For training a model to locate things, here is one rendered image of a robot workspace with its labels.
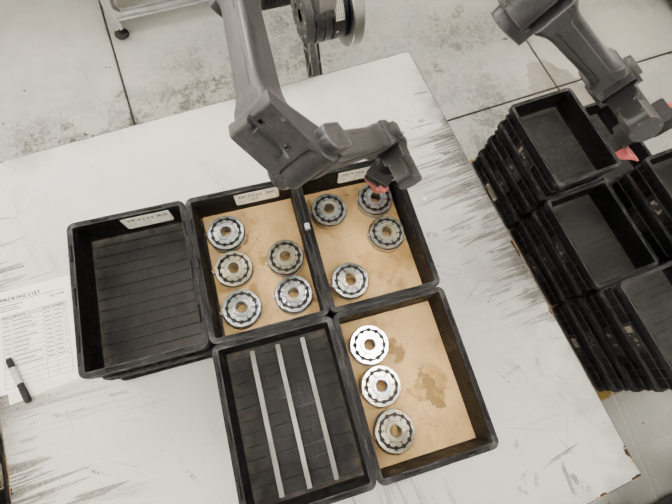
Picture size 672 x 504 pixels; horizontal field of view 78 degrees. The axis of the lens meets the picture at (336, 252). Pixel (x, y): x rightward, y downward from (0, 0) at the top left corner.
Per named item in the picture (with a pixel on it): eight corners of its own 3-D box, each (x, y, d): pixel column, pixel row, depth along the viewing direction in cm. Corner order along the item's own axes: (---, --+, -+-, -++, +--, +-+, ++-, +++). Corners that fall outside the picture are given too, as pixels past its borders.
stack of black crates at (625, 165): (535, 141, 219) (560, 113, 197) (582, 125, 224) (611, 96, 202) (575, 205, 208) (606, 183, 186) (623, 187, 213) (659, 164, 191)
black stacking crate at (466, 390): (329, 322, 114) (331, 315, 104) (429, 295, 119) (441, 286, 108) (371, 476, 103) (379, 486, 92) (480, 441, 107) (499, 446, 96)
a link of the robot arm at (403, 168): (389, 117, 88) (358, 141, 92) (412, 162, 85) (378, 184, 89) (411, 133, 98) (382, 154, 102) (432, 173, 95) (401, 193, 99)
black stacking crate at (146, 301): (89, 240, 118) (67, 225, 107) (194, 217, 122) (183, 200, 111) (103, 381, 106) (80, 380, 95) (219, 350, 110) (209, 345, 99)
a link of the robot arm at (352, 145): (315, 117, 53) (259, 163, 58) (339, 154, 54) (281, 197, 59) (395, 113, 91) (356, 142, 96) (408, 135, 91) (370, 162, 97)
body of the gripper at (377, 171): (407, 162, 108) (414, 146, 101) (385, 190, 105) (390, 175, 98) (387, 149, 109) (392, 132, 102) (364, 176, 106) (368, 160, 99)
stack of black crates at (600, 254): (507, 231, 201) (545, 200, 169) (559, 212, 206) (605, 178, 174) (549, 307, 190) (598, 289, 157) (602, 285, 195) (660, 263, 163)
